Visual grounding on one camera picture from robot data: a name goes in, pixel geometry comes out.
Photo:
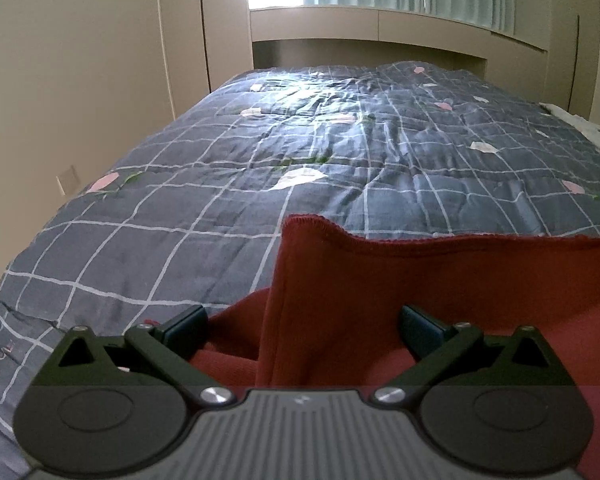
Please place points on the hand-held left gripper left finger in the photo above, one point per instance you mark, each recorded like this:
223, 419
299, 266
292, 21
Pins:
186, 327

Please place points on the grey checked floral quilt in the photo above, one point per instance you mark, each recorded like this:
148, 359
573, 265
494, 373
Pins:
230, 170

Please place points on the white crumpled cloth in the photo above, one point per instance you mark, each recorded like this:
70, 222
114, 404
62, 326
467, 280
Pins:
587, 127

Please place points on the white wall socket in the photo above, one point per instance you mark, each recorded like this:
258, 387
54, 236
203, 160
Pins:
70, 178

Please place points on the red long-sleeved shirt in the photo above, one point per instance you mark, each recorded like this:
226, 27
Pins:
430, 290

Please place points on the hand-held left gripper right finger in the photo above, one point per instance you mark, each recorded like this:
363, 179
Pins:
419, 334

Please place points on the beige window ledge cabinet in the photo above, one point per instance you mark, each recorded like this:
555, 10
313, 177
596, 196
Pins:
380, 35

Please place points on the tall beige wardrobe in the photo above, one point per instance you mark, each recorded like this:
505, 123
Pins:
585, 60
205, 35

